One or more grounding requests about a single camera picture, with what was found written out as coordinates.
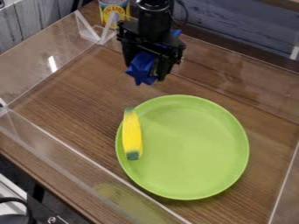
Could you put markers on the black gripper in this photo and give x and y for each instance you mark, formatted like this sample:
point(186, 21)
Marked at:
point(167, 48)

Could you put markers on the blue plastic block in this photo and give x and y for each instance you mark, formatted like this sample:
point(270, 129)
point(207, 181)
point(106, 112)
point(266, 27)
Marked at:
point(142, 67)

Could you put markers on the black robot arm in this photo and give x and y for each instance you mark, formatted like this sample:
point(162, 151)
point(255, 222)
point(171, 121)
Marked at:
point(155, 18)

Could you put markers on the green round plate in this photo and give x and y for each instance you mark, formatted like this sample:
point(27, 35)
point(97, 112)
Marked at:
point(197, 149)

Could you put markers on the yellow labelled tin can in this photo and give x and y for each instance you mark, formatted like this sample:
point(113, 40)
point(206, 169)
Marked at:
point(113, 10)

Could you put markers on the yellow toy banana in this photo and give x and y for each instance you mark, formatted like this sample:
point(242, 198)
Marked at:
point(133, 135)

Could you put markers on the clear acrylic enclosure wall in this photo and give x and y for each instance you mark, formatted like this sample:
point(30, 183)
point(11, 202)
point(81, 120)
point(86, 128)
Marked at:
point(66, 91)

